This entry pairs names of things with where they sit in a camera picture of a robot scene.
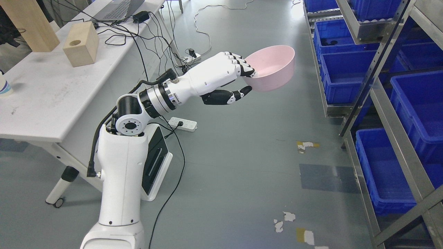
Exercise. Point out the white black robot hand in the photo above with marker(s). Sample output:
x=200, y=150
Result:
x=205, y=79

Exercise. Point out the pink plastic bowl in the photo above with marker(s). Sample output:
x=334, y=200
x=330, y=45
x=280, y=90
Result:
x=274, y=67

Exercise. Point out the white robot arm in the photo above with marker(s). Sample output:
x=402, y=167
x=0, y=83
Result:
x=130, y=157

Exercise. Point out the steel shelf rack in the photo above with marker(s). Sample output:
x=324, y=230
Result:
x=429, y=199

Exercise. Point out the white power strip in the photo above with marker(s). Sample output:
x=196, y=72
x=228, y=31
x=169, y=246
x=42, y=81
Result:
x=183, y=124

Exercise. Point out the black power adapter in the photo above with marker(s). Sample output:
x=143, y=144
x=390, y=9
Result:
x=140, y=17

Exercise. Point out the laptop computer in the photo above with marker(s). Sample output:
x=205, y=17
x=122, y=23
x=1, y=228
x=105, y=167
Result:
x=117, y=10

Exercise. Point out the wooden block with hole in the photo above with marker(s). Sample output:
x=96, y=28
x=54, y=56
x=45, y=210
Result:
x=81, y=44

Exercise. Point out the white desk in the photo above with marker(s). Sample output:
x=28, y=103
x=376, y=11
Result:
x=58, y=107

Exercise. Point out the tall wooden block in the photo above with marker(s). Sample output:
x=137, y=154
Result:
x=27, y=14

